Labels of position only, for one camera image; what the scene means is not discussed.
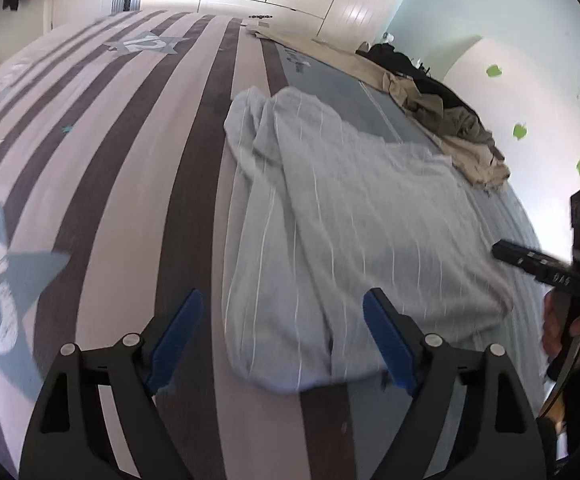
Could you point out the black garment on bed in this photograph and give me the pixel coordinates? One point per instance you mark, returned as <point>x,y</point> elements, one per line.
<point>399,64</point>

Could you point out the grey striped t-shirt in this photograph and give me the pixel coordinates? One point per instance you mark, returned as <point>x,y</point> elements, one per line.
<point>329,212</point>

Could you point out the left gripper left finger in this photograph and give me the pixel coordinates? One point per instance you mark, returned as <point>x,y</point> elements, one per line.
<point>67,437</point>

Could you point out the beige trousers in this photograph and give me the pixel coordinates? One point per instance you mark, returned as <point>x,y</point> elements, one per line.
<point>474,161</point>

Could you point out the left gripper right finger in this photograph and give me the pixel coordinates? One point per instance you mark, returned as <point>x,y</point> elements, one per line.
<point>497,435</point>

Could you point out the white headboard with apples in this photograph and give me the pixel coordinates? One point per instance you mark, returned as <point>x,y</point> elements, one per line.
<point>534,127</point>

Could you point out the olive green garment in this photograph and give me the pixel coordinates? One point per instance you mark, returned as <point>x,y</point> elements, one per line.
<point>458,122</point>

